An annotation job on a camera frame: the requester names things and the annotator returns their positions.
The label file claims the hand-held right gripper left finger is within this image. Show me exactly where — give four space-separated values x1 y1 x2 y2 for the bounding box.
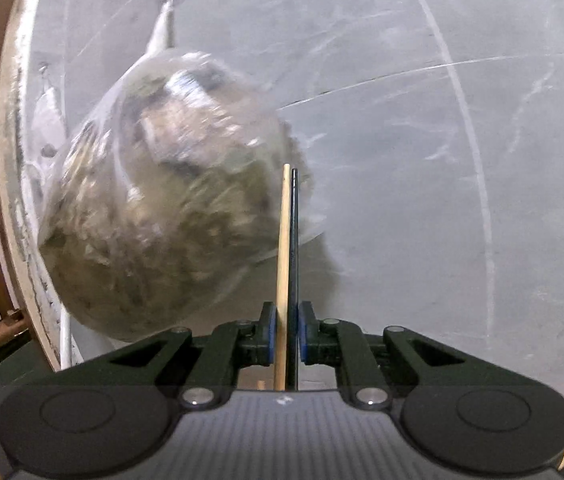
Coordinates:
57 301 279 407

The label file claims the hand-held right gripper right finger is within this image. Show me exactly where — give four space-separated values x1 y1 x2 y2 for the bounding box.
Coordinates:
298 301 518 408

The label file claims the thin teal-handled screwdriver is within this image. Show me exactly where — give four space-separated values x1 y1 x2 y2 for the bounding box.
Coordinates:
287 169 301 392

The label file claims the clear bag of dried leaves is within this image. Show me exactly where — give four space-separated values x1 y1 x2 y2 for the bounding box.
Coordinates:
37 50 330 343

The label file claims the brown cardboard box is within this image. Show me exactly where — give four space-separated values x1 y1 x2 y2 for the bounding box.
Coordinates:
0 309 31 352

